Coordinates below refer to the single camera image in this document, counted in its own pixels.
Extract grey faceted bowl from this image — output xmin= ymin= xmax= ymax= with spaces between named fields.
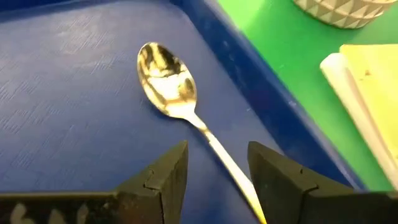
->
xmin=292 ymin=0 xmax=397 ymax=30

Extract blue plastic tray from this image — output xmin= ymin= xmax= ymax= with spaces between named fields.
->
xmin=0 ymin=0 xmax=366 ymax=224

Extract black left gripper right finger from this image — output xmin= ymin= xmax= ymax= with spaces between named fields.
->
xmin=248 ymin=141 xmax=398 ymax=224

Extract shiny metal spoon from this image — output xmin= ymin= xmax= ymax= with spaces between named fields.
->
xmin=136 ymin=42 xmax=268 ymax=224

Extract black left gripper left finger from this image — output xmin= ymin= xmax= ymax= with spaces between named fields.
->
xmin=0 ymin=140 xmax=189 ymax=224

